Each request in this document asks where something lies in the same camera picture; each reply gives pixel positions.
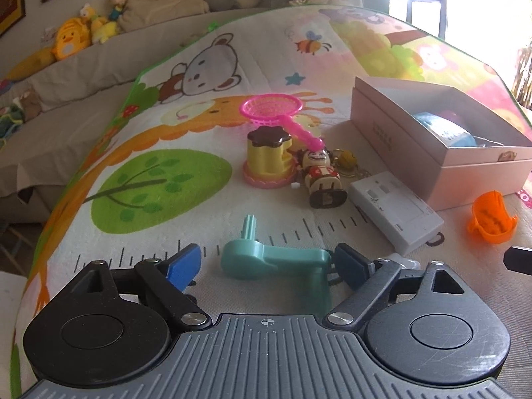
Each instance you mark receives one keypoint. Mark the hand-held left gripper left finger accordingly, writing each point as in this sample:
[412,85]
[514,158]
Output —
[183,266]

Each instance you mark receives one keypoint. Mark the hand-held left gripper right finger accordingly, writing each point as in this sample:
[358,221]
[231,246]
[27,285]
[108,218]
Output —
[349,264]

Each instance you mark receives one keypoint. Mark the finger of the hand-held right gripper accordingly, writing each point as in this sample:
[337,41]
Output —
[519,259]

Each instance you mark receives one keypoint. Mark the orange plastic toy cup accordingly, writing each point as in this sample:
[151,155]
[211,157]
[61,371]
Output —
[492,216]

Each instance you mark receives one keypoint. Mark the white power strip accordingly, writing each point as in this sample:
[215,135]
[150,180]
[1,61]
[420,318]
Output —
[395,208]

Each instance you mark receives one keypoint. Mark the pink cardboard box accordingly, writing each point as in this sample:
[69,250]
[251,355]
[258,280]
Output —
[399,137]

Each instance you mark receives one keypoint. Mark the yellow toy pudding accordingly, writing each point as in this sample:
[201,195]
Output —
[268,153]

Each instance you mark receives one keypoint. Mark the pink toy strainer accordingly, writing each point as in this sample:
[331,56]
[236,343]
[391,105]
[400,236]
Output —
[270,106]

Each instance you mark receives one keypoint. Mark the cartoon printed play mat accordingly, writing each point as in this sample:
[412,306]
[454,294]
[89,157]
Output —
[199,183]

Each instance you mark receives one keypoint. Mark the blue tape roll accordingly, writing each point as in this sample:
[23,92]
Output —
[444,129]

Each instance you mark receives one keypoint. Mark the dry plant stems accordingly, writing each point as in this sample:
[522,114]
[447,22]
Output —
[523,77]

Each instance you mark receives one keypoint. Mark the brown plush toy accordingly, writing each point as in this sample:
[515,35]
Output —
[29,106]

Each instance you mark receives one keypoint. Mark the yellow duck plush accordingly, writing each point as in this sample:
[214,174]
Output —
[70,39]

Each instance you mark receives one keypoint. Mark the long yellow plush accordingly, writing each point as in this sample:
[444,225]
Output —
[29,64]

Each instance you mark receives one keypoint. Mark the small yellow white plush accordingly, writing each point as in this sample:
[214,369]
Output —
[99,25]

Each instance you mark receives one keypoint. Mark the beige pillow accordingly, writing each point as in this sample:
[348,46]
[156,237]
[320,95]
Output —
[166,2]

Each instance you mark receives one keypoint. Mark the red hat doll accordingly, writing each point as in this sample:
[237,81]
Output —
[117,2]

